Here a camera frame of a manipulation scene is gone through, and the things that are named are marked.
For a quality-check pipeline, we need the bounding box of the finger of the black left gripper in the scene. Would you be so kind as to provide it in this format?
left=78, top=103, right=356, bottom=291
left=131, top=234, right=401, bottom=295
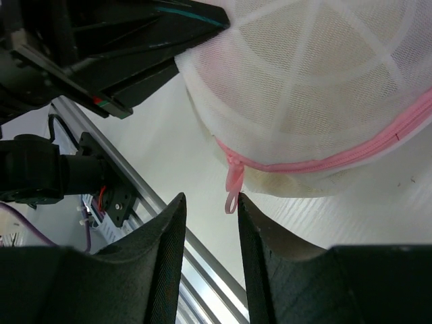
left=67, top=1, right=230, bottom=67
left=63, top=50, right=178, bottom=118

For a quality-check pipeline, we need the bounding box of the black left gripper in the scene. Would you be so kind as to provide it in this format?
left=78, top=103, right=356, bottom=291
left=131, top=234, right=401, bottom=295
left=1, top=1, right=109, bottom=118

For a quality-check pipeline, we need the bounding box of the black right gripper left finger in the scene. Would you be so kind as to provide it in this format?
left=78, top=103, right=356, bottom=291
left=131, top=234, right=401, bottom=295
left=1, top=193, right=187, bottom=323

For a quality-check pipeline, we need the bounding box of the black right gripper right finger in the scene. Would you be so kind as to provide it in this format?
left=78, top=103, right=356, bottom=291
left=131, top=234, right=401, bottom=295
left=237, top=194, right=431, bottom=323

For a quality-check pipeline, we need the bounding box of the white pink-zip mesh laundry bag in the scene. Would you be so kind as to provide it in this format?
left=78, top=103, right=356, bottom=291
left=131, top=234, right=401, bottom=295
left=175, top=1, right=431, bottom=213

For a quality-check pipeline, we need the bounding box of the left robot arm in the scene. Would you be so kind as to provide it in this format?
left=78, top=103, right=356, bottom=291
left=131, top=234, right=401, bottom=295
left=1, top=1, right=230, bottom=205

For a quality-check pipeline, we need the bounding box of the aluminium mounting rail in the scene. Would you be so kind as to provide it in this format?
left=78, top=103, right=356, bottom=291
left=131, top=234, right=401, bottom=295
left=53, top=97, right=249, bottom=323

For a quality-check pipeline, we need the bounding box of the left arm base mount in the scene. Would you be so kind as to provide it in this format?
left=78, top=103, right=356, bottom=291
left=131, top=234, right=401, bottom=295
left=79, top=132, right=138, bottom=227

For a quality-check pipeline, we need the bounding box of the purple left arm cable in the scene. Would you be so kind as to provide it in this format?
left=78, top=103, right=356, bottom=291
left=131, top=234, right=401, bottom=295
left=0, top=202, right=92, bottom=253

